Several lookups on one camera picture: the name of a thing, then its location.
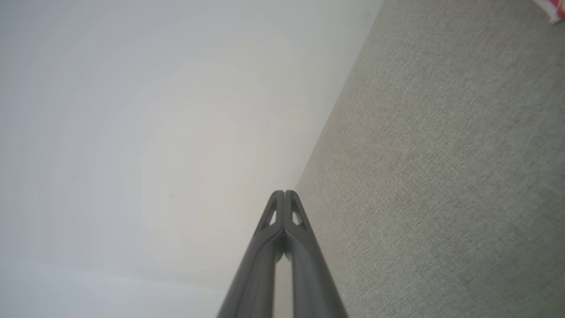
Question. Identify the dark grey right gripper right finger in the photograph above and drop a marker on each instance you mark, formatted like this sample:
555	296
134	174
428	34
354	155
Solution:
311	282

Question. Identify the red and white jersey shirt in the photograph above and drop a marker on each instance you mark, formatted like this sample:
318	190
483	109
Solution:
557	11

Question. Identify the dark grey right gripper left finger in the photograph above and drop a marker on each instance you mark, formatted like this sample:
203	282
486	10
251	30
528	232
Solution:
258	274

